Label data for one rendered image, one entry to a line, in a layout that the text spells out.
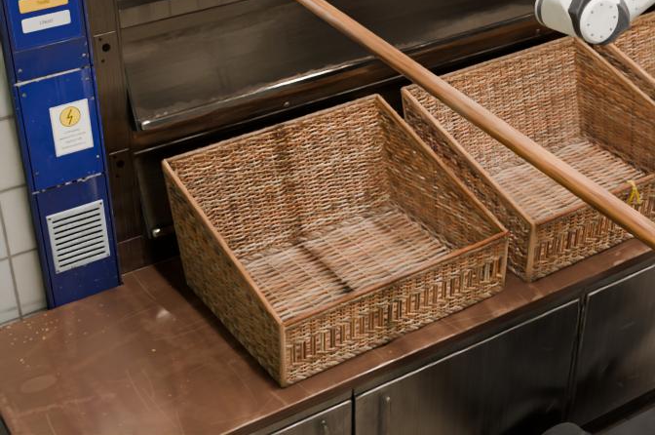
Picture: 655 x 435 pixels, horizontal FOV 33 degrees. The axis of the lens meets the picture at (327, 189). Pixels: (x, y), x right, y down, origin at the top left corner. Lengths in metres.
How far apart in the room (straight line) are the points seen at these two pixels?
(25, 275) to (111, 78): 0.45
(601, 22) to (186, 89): 0.87
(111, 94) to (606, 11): 0.97
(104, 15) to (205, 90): 0.28
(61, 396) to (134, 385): 0.13
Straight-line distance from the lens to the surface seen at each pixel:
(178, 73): 2.28
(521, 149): 1.64
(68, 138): 2.20
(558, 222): 2.36
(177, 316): 2.30
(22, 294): 2.37
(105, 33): 2.18
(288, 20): 2.38
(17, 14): 2.07
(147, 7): 2.19
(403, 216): 2.58
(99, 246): 2.34
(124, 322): 2.31
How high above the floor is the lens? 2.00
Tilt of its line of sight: 32 degrees down
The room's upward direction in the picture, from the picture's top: straight up
